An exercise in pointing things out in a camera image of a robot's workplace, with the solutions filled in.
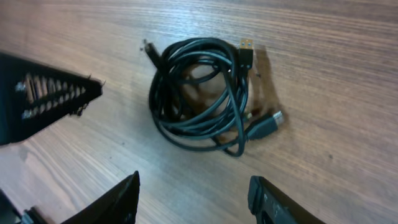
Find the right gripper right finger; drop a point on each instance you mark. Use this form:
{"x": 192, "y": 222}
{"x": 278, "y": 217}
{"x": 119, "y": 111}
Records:
{"x": 270, "y": 205}

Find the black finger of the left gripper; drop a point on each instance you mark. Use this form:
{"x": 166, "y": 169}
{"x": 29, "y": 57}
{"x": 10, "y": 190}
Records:
{"x": 34, "y": 96}

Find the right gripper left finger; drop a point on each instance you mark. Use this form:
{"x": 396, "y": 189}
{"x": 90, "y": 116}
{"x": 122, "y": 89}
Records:
{"x": 116, "y": 206}

